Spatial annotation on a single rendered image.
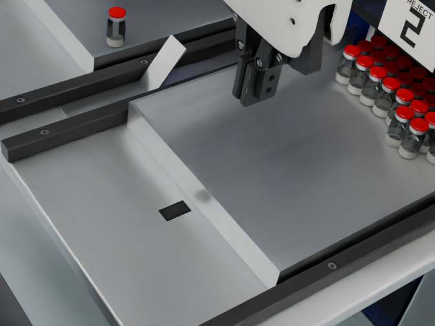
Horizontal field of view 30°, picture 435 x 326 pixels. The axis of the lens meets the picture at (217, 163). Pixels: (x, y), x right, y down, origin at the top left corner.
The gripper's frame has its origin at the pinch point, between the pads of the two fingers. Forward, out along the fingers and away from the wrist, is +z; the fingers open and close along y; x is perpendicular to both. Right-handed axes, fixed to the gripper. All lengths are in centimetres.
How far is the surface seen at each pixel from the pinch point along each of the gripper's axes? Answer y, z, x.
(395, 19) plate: 9.4, 8.9, -27.9
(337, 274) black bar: -8.1, 20.9, -8.0
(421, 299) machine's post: -7.9, 39.0, -28.1
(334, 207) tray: -0.7, 22.2, -14.5
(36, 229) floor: 78, 110, -18
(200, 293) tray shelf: -2.7, 22.4, 3.7
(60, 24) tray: 36.0, 19.5, -2.1
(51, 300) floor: 59, 110, -12
